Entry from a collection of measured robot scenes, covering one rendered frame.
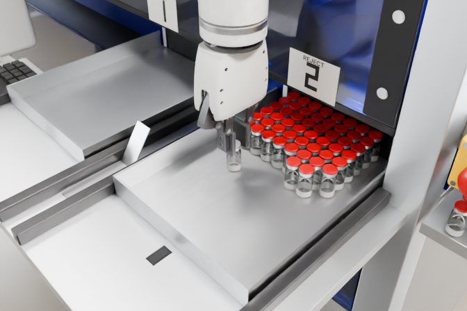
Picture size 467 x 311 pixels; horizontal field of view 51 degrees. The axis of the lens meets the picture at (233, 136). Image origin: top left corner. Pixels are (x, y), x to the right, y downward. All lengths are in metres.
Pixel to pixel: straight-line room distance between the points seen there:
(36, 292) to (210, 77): 1.31
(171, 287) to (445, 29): 0.42
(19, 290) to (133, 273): 1.22
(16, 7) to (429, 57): 0.99
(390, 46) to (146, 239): 0.38
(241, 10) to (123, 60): 0.52
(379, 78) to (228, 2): 0.21
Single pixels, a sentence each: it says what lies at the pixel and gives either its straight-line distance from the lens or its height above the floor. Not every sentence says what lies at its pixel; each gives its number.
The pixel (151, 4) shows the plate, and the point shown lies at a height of 1.02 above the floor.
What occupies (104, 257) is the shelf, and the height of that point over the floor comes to 0.88.
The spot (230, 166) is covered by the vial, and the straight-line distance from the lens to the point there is 0.72.
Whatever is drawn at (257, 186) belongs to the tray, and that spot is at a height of 0.88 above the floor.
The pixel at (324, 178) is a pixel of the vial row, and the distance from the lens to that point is 0.67.
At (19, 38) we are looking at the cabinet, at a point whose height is 0.84.
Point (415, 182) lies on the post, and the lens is 0.67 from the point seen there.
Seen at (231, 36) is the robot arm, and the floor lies 1.11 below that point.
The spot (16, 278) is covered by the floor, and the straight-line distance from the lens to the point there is 1.85.
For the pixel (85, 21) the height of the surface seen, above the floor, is 0.86.
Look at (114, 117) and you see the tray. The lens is 0.86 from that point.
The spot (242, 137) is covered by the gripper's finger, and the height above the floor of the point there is 0.94.
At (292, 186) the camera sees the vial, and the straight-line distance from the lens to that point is 0.69.
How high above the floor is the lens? 1.35
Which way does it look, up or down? 36 degrees down
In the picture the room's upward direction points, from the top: straight up
